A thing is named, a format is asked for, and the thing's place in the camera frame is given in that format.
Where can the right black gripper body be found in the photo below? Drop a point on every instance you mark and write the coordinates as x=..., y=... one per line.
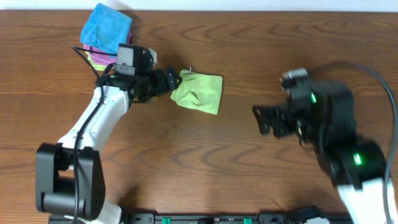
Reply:
x=286, y=123

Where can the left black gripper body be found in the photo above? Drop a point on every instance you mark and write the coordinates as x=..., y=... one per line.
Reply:
x=150, y=86

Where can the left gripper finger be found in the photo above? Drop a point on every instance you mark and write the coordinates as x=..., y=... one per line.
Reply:
x=172, y=76
x=174, y=83

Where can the green microfiber cloth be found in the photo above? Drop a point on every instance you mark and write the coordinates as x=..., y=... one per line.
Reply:
x=199, y=92

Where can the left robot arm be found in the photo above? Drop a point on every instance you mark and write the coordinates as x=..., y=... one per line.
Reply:
x=69, y=178

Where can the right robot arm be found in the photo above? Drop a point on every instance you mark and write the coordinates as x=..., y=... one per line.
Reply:
x=322, y=114

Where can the purple folded cloth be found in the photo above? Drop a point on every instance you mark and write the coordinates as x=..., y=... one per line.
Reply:
x=107, y=58

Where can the light green folded cloth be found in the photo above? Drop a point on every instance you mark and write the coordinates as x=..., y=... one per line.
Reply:
x=96, y=65

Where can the blue folded cloth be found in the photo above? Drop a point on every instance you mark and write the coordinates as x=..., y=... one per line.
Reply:
x=105, y=29

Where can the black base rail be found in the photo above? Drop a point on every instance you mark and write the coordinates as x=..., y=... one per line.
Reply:
x=148, y=218

